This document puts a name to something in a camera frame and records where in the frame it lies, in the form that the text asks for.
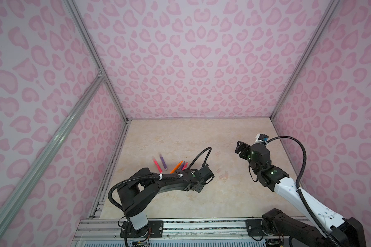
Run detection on purple pen group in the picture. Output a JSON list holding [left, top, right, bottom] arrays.
[[179, 161, 186, 170], [159, 154, 168, 170]]

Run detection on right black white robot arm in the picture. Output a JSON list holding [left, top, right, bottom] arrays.
[[235, 141, 366, 247]]

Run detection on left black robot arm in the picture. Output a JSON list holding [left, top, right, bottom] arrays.
[[108, 165, 214, 231]]

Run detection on orange pen left group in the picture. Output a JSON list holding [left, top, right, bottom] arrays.
[[170, 161, 183, 174]]

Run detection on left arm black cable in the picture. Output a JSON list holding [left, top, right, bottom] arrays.
[[107, 147, 213, 212]]

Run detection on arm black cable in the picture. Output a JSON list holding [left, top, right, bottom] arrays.
[[265, 135, 344, 247], [107, 147, 213, 212]]

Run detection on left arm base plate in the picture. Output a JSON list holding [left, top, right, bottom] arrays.
[[120, 220, 163, 238]]

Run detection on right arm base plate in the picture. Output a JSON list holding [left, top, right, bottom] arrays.
[[245, 219, 265, 238]]

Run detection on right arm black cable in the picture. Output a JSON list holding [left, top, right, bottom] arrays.
[[265, 135, 344, 247]]

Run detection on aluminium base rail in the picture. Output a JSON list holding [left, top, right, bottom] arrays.
[[70, 217, 344, 247]]

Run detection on diagonal aluminium frame bar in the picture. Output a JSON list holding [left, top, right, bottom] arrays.
[[0, 75, 104, 240]]

